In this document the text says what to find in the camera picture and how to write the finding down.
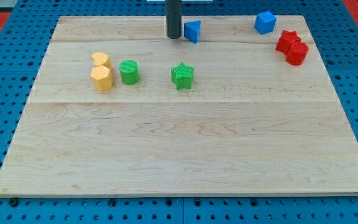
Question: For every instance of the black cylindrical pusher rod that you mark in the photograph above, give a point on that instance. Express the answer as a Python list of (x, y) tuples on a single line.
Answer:
[(173, 18)]

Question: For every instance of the red cylinder block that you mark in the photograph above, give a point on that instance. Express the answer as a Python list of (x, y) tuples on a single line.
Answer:
[(297, 53)]

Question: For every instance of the light wooden board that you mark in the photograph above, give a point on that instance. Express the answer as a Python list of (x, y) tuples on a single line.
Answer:
[(252, 125)]

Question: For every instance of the blue cube block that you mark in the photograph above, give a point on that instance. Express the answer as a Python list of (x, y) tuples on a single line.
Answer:
[(265, 22)]

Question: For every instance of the blue triangular block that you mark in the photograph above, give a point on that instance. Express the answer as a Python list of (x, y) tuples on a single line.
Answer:
[(192, 31)]

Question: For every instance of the yellow hexagon block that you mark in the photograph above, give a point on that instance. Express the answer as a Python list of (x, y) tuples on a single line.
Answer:
[(102, 78)]

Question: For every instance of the red star block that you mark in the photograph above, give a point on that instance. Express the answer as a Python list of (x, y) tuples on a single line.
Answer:
[(285, 41)]

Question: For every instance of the green cylinder block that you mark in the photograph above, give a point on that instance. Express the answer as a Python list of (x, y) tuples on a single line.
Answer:
[(129, 71)]

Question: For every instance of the green star block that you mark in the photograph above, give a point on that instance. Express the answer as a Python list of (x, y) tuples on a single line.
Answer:
[(182, 76)]

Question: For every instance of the yellow heart block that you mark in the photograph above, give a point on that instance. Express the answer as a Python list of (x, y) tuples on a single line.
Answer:
[(101, 59)]

